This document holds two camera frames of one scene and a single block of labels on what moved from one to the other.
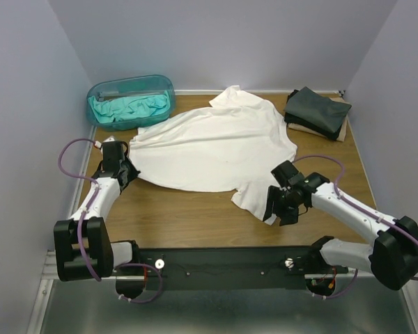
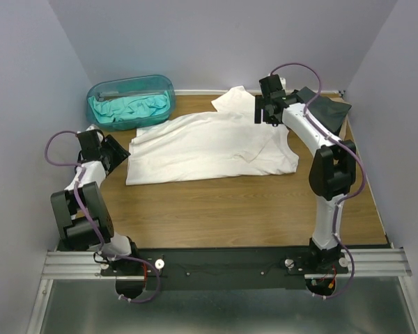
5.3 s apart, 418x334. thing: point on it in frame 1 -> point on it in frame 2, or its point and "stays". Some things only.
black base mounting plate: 233,268 stays
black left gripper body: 127,165 -> 115,152
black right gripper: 288,217 -> 260,104
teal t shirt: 124,107 stays
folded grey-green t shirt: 328,113 stays
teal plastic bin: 118,102 stays
